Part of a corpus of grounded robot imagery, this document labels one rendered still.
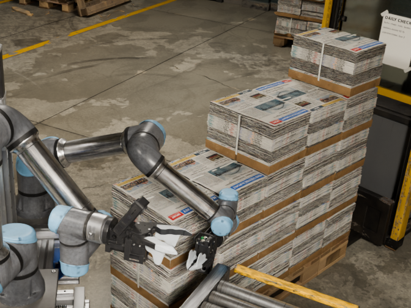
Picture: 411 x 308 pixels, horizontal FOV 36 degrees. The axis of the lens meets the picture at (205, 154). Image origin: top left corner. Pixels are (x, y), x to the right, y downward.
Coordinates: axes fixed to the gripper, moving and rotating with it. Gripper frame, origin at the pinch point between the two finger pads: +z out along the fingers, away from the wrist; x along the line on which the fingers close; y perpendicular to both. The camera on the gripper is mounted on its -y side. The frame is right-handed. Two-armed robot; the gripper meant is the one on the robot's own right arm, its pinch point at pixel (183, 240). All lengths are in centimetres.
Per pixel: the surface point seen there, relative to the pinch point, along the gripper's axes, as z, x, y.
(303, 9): -59, -615, -10
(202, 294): -3, -41, 38
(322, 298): 34, -51, 35
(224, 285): 2, -49, 38
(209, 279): -3, -49, 37
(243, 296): 9, -46, 39
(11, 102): -261, -332, 80
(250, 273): 9, -55, 35
